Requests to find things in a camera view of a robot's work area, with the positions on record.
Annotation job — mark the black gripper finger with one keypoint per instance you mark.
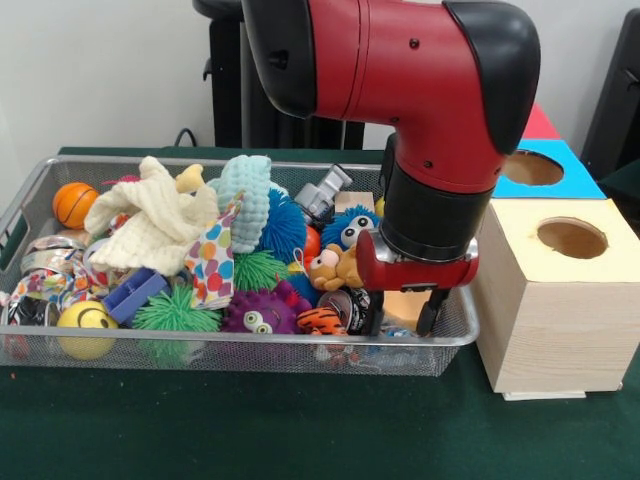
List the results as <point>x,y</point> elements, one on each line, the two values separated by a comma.
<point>432,312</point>
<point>376,312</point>

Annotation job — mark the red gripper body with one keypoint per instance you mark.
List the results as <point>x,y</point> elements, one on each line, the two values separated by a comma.
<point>415,275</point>

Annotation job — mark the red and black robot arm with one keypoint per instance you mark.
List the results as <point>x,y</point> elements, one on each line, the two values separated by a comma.
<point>400,70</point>

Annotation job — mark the wooden box with three holes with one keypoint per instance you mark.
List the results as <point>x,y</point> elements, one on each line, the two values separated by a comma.
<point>550,320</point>

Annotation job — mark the clear mesh bin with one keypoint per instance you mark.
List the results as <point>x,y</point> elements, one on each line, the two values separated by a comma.
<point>250,356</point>

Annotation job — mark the brown plush toy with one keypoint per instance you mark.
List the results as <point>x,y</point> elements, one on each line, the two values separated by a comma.
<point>338,270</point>

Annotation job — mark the blue fuzzy toy with eyes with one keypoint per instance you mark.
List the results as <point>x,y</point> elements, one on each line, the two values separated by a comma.
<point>345,230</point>

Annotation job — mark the purple spiky ball with eyes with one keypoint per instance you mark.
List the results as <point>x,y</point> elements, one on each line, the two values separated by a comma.
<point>255,312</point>

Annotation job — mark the mint green knitted cloth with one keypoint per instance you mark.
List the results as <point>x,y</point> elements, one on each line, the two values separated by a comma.
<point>245,200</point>

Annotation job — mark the polka dot cloth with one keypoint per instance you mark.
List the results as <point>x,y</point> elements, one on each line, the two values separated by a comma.
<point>210,265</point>

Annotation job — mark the green spiky ball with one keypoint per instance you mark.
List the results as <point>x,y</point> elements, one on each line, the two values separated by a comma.
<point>177,312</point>

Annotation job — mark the cream knitted cloth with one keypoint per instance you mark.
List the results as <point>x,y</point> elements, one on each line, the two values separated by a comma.
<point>150,230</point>

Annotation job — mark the black chair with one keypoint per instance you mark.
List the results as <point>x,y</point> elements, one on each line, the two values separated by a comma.
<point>620,100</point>

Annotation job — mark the yellow smiley ball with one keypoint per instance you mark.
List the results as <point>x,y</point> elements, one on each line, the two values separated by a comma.
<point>87,325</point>

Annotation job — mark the small orange basketball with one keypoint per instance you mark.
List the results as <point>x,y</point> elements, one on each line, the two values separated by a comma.
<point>75,205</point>

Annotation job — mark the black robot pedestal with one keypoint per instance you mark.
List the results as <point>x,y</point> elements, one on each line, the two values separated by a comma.
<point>225,90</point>

